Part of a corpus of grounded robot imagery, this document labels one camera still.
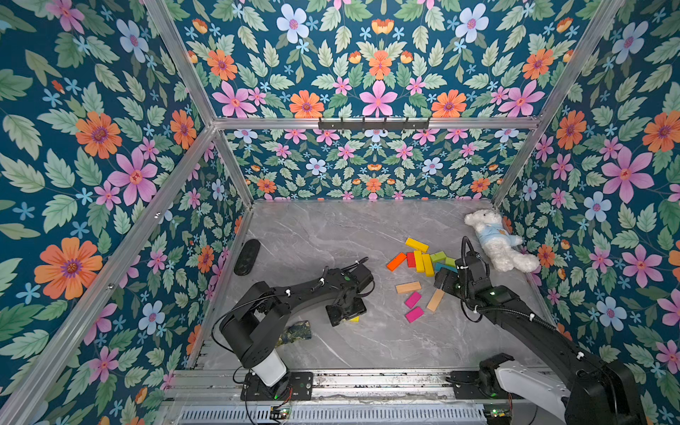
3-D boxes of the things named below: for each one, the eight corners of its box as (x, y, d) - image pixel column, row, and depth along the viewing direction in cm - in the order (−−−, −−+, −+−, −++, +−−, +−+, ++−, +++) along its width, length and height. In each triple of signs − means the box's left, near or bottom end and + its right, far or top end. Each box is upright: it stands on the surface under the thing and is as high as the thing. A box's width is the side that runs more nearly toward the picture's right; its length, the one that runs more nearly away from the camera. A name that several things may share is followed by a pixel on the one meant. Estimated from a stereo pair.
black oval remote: (235, 276, 99) (232, 271, 96) (246, 243, 108) (244, 238, 105) (251, 276, 99) (248, 271, 96) (261, 243, 108) (258, 238, 105)
